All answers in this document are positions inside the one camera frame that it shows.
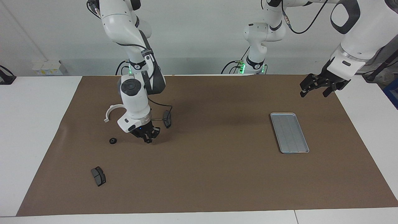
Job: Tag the black clamp mount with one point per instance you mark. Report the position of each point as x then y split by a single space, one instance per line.
6 77

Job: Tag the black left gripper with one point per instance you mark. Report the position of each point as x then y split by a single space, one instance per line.
329 77

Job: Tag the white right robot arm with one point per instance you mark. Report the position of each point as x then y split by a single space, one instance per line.
133 93

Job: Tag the white wall socket box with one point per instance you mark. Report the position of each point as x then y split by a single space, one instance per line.
46 68

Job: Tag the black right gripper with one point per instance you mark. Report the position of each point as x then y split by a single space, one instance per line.
143 130

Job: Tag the blue crate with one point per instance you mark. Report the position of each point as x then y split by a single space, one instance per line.
392 93

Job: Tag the white curved plastic bracket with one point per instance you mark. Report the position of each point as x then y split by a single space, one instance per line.
108 112

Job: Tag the brown table mat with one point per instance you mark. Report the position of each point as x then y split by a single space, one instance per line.
217 180

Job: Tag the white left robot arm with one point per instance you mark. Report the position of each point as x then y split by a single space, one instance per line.
363 34

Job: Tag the grey brake pad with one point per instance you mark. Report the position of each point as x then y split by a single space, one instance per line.
168 123
99 177

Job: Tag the black stand pole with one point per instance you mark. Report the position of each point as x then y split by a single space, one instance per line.
384 65

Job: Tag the silver metal tray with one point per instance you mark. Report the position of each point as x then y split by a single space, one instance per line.
289 133

